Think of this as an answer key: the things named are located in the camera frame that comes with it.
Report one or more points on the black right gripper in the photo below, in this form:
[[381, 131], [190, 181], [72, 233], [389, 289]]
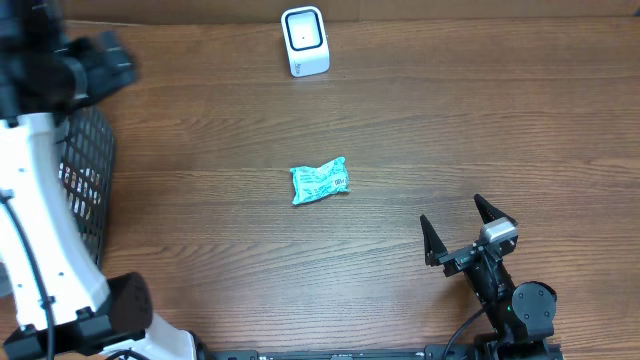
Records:
[[437, 253]]

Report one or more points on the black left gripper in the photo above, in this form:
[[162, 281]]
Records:
[[111, 72]]

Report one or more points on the teal packet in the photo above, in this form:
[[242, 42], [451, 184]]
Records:
[[313, 184]]

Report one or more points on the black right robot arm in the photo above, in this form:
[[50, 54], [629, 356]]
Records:
[[514, 321]]

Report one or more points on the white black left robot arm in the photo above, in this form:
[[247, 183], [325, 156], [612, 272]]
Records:
[[64, 303]]

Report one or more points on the white barcode scanner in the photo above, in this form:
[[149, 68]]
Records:
[[306, 41]]

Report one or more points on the brown cardboard back panel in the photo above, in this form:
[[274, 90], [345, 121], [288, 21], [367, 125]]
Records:
[[269, 11]]

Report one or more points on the grey plastic mesh basket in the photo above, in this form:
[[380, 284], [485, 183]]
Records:
[[86, 147]]

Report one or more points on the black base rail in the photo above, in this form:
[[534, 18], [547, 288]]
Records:
[[330, 355]]

